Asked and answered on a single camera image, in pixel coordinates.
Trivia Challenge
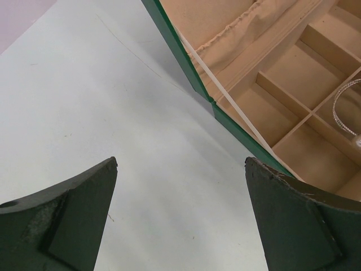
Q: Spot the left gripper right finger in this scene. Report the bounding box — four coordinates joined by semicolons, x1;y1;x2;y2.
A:
245;157;360;270

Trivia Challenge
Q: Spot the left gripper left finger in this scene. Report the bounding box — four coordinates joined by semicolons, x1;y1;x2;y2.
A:
1;157;117;270

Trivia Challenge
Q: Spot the silver bracelet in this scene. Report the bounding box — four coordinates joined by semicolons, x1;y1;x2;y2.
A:
332;79;361;149

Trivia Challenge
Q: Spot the green jewelry box beige lining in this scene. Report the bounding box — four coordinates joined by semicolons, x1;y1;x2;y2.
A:
143;1;360;201

